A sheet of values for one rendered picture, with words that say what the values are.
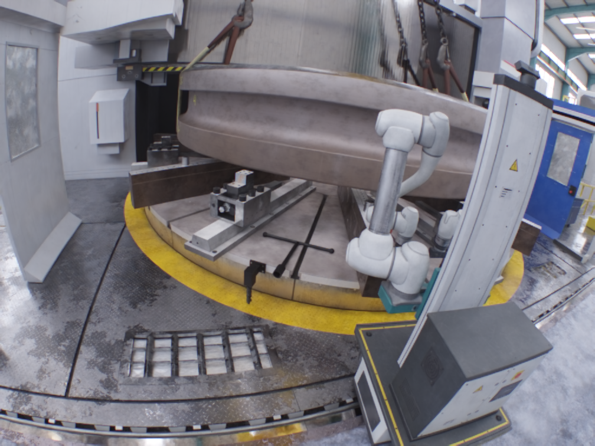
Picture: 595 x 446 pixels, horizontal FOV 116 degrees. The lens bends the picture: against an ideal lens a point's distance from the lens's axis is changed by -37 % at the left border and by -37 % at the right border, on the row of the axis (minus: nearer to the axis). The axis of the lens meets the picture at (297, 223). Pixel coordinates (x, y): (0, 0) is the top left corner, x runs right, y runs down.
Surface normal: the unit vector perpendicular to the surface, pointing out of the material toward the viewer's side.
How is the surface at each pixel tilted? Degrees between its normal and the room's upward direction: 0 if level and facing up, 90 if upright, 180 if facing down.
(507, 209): 90
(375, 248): 77
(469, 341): 0
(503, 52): 90
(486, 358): 0
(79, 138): 90
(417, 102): 90
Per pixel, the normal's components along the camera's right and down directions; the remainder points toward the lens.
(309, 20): 0.31, 0.44
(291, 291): -0.22, 0.40
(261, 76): -0.43, 0.35
